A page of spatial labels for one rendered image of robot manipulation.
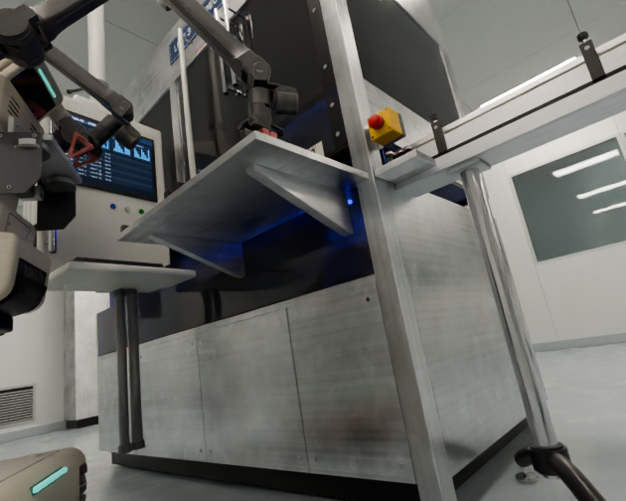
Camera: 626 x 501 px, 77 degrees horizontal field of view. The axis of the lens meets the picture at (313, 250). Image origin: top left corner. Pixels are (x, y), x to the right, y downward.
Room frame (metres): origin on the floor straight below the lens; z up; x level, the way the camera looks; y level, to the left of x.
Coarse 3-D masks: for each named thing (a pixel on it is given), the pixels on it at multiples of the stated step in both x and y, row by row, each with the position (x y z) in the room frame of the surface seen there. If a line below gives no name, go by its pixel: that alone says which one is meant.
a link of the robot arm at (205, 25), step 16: (160, 0) 0.87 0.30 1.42; (176, 0) 0.83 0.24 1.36; (192, 0) 0.84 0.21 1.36; (192, 16) 0.84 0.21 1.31; (208, 16) 0.85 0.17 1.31; (208, 32) 0.85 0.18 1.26; (224, 32) 0.86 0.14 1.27; (224, 48) 0.86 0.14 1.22; (240, 48) 0.86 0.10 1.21; (240, 64) 0.86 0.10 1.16
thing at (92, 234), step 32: (64, 96) 1.32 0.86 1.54; (128, 160) 1.52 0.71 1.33; (160, 160) 1.64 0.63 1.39; (96, 192) 1.41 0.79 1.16; (128, 192) 1.51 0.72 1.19; (160, 192) 1.64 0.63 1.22; (32, 224) 1.30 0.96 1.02; (96, 224) 1.41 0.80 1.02; (128, 224) 1.51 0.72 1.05; (64, 256) 1.31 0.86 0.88; (96, 256) 1.40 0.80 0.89; (128, 256) 1.50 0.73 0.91; (160, 256) 1.62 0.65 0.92; (128, 288) 1.60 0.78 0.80
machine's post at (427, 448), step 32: (320, 0) 1.05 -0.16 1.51; (352, 32) 1.06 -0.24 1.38; (352, 64) 1.02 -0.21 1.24; (352, 96) 1.02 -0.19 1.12; (352, 128) 1.03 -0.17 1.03; (352, 160) 1.05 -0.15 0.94; (384, 192) 1.04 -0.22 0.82; (384, 224) 1.01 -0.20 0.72; (384, 256) 1.02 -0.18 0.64; (384, 288) 1.04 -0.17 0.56; (416, 320) 1.06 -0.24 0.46; (416, 352) 1.03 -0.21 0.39; (416, 384) 1.01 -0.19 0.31; (416, 416) 1.03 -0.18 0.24; (416, 448) 1.04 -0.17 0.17; (416, 480) 1.05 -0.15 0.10; (448, 480) 1.04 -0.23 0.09
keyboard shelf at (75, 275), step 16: (64, 272) 1.15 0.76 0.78; (80, 272) 1.17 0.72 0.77; (96, 272) 1.20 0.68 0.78; (112, 272) 1.23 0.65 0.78; (128, 272) 1.27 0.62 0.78; (144, 272) 1.31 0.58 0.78; (160, 272) 1.36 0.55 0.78; (176, 272) 1.41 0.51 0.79; (192, 272) 1.47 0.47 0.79; (64, 288) 1.35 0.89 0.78; (80, 288) 1.38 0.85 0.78; (96, 288) 1.42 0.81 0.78; (112, 288) 1.46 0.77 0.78
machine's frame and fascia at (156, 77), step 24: (240, 0) 1.29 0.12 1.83; (408, 0) 1.50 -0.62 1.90; (432, 24) 1.68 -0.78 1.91; (168, 48) 1.67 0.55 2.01; (192, 48) 1.53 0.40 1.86; (144, 72) 1.84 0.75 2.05; (168, 72) 1.68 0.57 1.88; (144, 96) 1.85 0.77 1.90; (384, 96) 1.14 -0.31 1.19; (456, 96) 1.72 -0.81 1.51; (288, 120) 1.19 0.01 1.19; (408, 120) 1.25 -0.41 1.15; (408, 144) 1.22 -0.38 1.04
